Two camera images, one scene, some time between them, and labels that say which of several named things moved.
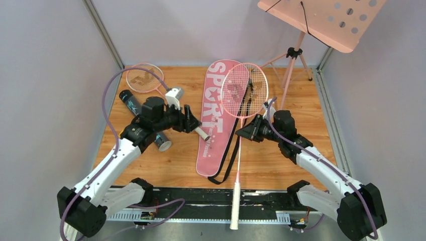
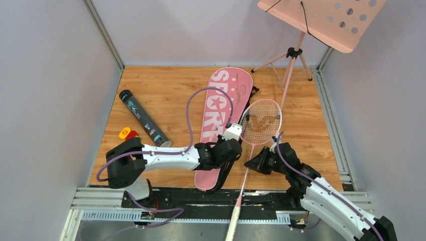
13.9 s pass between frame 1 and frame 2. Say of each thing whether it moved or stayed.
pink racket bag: moved
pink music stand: stayed
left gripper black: moved
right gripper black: moved
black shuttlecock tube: stayed
